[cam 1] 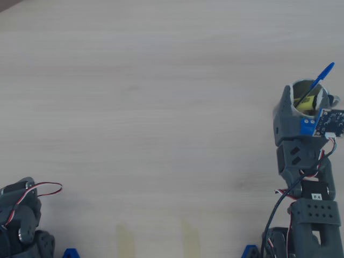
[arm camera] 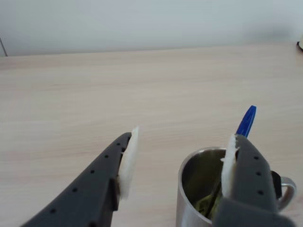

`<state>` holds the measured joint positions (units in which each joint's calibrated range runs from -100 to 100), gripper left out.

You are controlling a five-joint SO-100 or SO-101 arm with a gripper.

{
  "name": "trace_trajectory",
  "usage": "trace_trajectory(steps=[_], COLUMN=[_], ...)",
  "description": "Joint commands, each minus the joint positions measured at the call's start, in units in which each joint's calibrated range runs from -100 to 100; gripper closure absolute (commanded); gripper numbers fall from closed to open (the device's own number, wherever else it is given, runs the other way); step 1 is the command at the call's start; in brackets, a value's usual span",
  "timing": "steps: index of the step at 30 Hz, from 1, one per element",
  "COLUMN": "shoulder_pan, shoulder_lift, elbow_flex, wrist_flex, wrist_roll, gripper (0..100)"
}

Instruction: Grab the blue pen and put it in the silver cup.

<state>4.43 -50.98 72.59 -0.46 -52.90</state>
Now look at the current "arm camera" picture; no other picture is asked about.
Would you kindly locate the white padded gripper finger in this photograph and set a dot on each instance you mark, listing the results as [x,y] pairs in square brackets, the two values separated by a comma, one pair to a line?
[251,184]
[90,189]

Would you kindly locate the blue capped ballpoint pen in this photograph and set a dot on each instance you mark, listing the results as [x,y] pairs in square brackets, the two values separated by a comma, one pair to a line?
[247,120]

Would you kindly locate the silver metal cup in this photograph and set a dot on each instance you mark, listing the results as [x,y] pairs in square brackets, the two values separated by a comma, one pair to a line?
[189,201]

